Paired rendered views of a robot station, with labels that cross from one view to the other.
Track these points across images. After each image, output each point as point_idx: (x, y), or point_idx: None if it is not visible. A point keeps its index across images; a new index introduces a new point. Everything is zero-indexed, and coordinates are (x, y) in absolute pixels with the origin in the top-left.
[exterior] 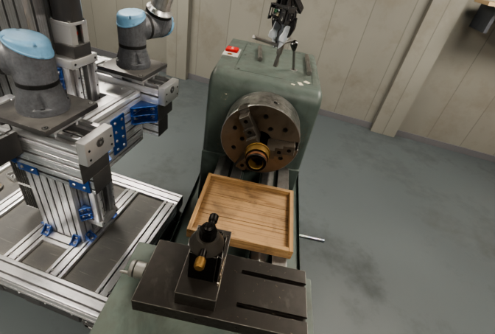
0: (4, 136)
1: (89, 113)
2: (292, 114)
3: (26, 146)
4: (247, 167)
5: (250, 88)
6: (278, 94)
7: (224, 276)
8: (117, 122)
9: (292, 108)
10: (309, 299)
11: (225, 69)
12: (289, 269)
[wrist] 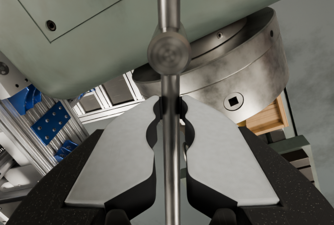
0: None
1: (34, 168)
2: (272, 80)
3: None
4: None
5: (140, 65)
6: (211, 32)
7: None
8: (44, 133)
9: (265, 48)
10: (311, 156)
11: (48, 70)
12: (295, 162)
